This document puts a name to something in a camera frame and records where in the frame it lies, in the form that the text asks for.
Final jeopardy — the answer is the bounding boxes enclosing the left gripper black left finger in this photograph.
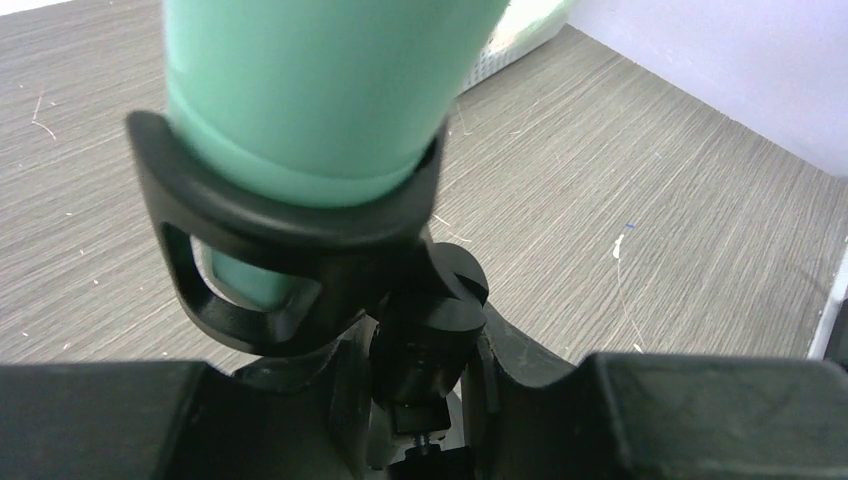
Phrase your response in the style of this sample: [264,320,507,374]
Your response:
[1,327,370,479]

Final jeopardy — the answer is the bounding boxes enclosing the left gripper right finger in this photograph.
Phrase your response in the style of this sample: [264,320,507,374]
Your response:
[462,307,847,479]

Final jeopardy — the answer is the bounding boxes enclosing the black mic stand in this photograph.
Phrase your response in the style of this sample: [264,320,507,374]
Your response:
[125,111,488,479]

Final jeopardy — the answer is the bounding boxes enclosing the mint green microphone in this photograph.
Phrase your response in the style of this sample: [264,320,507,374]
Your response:
[162,0,511,313]

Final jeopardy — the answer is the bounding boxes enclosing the white plastic basket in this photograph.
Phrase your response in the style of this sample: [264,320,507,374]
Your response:
[460,0,574,93]

